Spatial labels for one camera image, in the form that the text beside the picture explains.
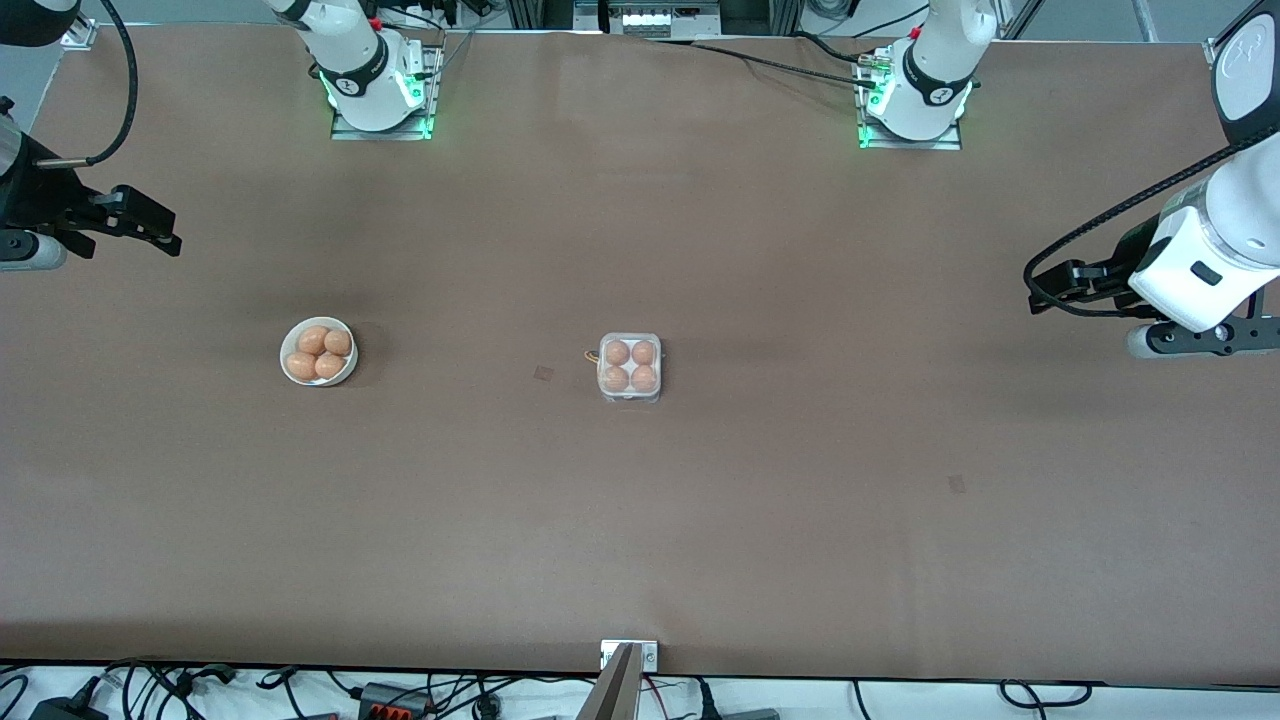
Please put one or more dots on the black box orange connectors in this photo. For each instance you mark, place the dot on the black box orange connectors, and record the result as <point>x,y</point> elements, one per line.
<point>385,698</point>

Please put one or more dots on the white round bowl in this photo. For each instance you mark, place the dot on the white round bowl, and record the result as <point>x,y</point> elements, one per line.
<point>289,347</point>

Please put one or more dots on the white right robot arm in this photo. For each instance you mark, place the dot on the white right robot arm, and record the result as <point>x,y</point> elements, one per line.
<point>350,60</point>

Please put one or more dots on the aluminium frame strut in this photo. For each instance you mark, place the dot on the aluminium frame strut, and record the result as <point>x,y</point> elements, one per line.
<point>1148,22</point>

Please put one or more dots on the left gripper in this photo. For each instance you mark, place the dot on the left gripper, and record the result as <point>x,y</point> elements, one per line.
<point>1118,271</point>

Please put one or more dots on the aluminium corner post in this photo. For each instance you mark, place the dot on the aluminium corner post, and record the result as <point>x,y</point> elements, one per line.
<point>1213,48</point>
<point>82,38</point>

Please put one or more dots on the brown egg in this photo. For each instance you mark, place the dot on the brown egg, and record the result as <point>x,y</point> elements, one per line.
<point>644,352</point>
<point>301,364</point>
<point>616,379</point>
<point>330,365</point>
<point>338,342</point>
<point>313,340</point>
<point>617,352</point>
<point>644,378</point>

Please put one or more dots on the metal equipment rack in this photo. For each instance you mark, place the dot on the metal equipment rack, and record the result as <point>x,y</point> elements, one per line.
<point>650,18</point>

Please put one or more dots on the clear plastic egg carton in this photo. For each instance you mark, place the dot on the clear plastic egg carton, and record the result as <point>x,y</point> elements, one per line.
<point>630,398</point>

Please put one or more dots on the small metal mounting plate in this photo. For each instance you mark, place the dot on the small metal mounting plate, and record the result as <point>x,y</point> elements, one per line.
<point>650,657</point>

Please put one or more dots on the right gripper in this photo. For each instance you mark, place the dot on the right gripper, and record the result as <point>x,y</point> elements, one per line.
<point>42,205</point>

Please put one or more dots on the grey metal beam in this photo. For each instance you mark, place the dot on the grey metal beam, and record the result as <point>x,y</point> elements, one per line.
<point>612,695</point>

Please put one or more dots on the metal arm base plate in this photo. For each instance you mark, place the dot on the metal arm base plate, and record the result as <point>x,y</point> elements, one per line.
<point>945,144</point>
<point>350,133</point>

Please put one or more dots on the black power adapter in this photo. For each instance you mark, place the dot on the black power adapter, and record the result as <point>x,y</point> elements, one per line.
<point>60,712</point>

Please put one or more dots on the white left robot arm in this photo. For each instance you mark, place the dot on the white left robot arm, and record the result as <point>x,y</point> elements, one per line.
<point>935,70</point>

